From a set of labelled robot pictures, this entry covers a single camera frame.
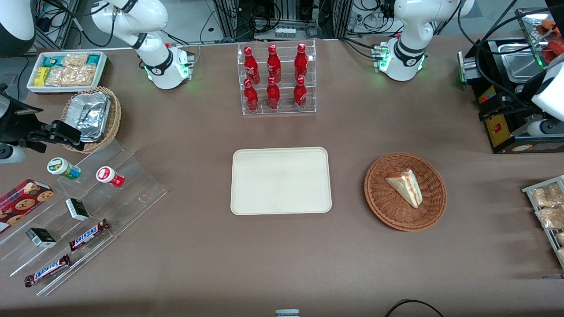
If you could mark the red cookie box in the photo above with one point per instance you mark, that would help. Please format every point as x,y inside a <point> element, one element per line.
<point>20,204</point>

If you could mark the red lid white cup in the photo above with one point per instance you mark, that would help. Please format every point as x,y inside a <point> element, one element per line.
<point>108,175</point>

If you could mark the clear case red food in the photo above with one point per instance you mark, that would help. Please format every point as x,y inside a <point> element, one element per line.
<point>551,39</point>

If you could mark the small grey object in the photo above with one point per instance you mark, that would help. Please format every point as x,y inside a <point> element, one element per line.
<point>287,313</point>

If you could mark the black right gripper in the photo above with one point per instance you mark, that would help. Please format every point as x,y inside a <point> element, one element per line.
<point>18,124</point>

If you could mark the brown Snickers bar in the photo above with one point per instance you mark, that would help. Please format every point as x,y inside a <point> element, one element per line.
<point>88,235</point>
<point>47,270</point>

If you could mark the clear bag fried snacks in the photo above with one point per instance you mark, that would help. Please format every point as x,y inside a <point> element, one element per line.
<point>551,218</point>
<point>548,196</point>

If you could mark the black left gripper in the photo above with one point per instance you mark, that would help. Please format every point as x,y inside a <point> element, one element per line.
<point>512,104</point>

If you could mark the clear acrylic bottle rack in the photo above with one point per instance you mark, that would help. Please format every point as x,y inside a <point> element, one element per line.
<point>286,105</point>

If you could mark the stainless steel pan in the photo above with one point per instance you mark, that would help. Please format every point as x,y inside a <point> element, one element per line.
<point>524,64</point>

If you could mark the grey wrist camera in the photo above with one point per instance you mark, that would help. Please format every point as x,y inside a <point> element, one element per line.
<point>11,154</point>
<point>546,128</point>

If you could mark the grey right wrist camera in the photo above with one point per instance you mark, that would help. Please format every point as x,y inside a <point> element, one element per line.
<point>11,154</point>

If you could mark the large clear peanut bag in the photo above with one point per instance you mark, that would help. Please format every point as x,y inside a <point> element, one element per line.
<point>72,75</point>

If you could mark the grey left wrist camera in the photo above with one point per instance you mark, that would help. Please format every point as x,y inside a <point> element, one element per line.
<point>546,128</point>

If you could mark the red soda bottle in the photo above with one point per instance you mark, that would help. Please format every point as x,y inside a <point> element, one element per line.
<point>250,66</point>
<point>251,97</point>
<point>301,62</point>
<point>273,65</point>
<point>300,94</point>
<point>273,95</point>

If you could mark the white power strip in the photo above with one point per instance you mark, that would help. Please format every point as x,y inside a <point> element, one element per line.
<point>285,32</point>

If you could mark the green lid white cup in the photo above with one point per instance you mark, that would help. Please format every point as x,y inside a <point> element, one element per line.
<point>61,167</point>

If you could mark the triangle sandwich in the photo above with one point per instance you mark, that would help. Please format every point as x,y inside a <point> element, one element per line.
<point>407,187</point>

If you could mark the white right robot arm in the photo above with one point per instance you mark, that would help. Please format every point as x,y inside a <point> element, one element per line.
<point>150,17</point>

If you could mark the white rectangular snack bin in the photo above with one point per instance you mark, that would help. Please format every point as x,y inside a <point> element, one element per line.
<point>31,86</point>

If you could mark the cream plastic tray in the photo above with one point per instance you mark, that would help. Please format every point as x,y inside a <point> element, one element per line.
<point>280,180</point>

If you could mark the clear acrylic step display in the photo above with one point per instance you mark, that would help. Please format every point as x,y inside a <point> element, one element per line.
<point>132,193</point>

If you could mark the oval tan wicker basket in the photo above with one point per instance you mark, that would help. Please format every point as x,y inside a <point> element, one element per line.
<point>115,116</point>

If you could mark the yellow snack packet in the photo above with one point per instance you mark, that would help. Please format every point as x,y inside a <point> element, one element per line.
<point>41,76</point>

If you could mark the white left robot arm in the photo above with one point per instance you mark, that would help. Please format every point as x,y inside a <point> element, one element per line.
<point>410,26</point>

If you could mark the small black box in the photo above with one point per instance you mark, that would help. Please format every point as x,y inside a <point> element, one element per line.
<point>77,209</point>
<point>40,237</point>

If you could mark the small clear peanut bag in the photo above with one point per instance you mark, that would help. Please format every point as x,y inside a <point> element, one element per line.
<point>75,60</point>

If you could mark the aluminium foil container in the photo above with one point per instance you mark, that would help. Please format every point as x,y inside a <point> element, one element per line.
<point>90,114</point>

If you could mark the teal snack packet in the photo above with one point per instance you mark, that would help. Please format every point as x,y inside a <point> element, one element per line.
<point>93,60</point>
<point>53,60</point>

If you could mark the black machine yellow panel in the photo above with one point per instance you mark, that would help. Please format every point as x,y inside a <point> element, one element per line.
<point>498,132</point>

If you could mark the round brown wicker basket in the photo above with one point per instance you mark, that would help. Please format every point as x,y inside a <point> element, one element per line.
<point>387,209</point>

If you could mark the tray of packaged snacks right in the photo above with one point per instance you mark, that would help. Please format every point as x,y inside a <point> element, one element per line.
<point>528,190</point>

